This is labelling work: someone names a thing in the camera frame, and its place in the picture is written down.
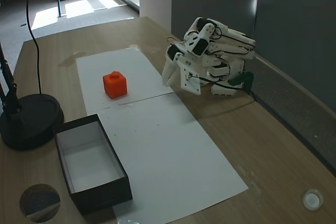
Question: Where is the orange cube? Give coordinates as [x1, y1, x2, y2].
[102, 71, 129, 100]

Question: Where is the brown box white inside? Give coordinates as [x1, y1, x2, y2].
[53, 114, 133, 216]

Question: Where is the white paper sheet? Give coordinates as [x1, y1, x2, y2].
[76, 48, 174, 113]
[97, 92, 249, 224]

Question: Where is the green table clamp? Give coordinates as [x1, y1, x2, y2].
[227, 71, 255, 91]

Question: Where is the black round lamp base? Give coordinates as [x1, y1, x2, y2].
[0, 93, 65, 151]

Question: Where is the white round cap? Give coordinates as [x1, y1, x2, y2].
[302, 189, 324, 211]

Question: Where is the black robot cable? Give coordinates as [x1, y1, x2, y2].
[193, 76, 257, 99]

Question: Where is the black lamp cable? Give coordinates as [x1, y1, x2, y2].
[25, 0, 43, 95]

